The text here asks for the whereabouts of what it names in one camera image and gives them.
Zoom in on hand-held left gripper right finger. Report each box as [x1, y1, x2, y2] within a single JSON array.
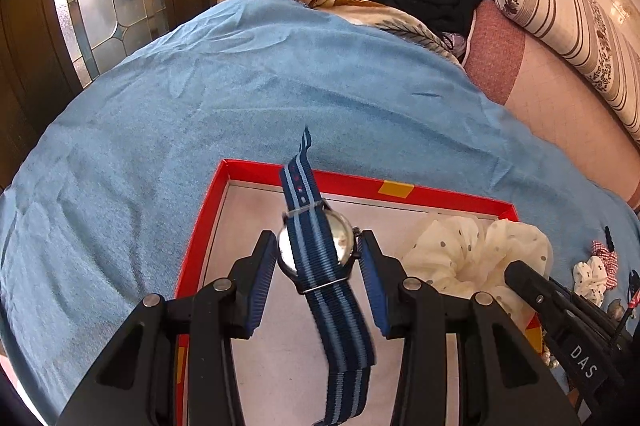
[[356, 230, 581, 426]]

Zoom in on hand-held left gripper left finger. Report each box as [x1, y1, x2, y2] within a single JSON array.
[[57, 230, 279, 426]]

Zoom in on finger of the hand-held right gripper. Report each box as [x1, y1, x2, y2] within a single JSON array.
[[504, 260, 623, 402], [550, 277, 640, 344]]

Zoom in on white cherry print scrunchie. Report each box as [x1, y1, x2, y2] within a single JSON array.
[[572, 256, 608, 307]]

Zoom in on red plaid scrunchie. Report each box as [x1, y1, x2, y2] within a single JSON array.
[[591, 240, 619, 289]]

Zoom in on red cardboard box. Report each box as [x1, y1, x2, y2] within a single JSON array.
[[174, 158, 546, 426]]

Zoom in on blue striped strap wristwatch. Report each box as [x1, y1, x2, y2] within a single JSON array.
[[277, 125, 377, 426]]

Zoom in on white polka dot scrunchie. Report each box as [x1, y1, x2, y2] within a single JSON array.
[[400, 215, 553, 322]]

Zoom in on light blue blanket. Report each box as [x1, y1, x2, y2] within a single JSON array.
[[0, 0, 640, 426]]

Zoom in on pink sofa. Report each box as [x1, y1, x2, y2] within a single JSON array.
[[462, 0, 640, 212]]

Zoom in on cream patterned scarf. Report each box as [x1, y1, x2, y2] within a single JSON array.
[[260, 0, 463, 64]]

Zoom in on striped floral long cushion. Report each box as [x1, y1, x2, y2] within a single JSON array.
[[492, 0, 640, 137]]

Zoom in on wooden door with stained glass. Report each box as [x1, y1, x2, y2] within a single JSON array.
[[0, 0, 218, 187]]

